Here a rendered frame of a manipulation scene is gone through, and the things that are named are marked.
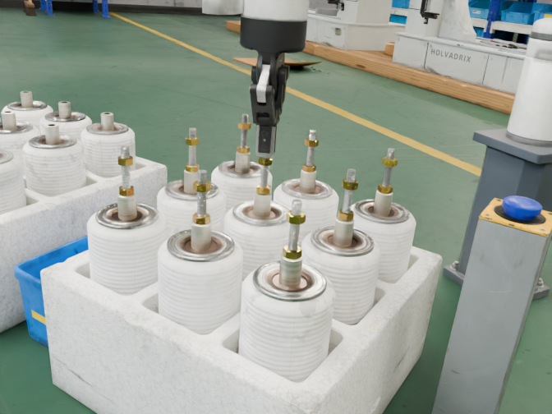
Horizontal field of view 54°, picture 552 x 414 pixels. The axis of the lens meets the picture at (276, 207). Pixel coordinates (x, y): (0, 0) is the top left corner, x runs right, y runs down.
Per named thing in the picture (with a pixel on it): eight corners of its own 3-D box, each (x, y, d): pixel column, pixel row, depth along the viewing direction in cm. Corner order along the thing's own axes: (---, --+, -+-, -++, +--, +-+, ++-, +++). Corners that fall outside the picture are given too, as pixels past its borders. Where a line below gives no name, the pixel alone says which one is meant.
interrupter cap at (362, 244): (385, 255, 62) (386, 250, 62) (326, 262, 60) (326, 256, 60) (355, 227, 69) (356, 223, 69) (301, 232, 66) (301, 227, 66)
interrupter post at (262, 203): (248, 214, 70) (250, 190, 69) (262, 210, 72) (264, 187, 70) (259, 221, 69) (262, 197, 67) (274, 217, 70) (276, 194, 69)
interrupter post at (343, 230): (355, 247, 64) (359, 222, 63) (337, 249, 63) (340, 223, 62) (346, 238, 66) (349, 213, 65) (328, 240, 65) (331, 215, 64)
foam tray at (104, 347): (227, 273, 105) (232, 186, 97) (421, 355, 86) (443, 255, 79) (52, 384, 74) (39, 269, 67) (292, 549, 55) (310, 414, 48)
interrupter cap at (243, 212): (220, 212, 70) (220, 207, 70) (264, 200, 75) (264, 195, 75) (257, 233, 65) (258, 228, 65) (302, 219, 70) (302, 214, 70)
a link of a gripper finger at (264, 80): (256, 57, 59) (258, 70, 61) (249, 91, 58) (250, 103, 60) (278, 58, 59) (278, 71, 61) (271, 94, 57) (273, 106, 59)
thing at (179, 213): (218, 320, 78) (222, 206, 71) (152, 315, 78) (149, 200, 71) (225, 286, 87) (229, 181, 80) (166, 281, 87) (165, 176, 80)
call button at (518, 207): (503, 208, 62) (508, 191, 61) (540, 218, 60) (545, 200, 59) (495, 218, 59) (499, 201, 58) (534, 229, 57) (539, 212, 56)
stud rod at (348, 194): (348, 232, 63) (356, 171, 60) (339, 232, 63) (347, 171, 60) (347, 228, 64) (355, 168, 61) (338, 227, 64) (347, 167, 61)
